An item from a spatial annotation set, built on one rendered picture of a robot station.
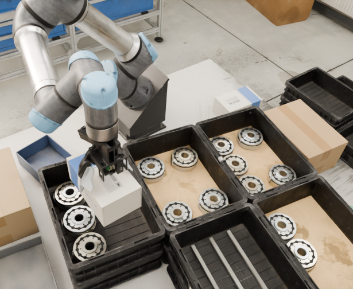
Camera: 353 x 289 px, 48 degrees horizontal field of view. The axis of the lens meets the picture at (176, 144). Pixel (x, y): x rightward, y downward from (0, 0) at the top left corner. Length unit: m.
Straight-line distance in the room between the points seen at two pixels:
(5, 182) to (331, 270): 1.12
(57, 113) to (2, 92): 2.32
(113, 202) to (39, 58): 0.42
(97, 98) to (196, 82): 1.32
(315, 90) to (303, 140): 0.98
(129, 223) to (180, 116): 0.73
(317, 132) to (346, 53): 2.43
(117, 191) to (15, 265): 0.56
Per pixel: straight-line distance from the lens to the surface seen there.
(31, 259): 1.48
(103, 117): 0.87
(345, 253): 1.46
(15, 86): 3.31
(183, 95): 2.03
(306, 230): 1.46
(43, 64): 1.10
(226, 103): 1.88
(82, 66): 0.94
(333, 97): 2.63
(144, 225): 1.36
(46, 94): 1.00
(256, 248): 1.36
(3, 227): 1.45
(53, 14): 1.25
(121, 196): 1.04
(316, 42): 4.16
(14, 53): 3.13
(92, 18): 1.33
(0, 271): 1.49
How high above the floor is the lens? 1.98
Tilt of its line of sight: 46 degrees down
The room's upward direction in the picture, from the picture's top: 6 degrees clockwise
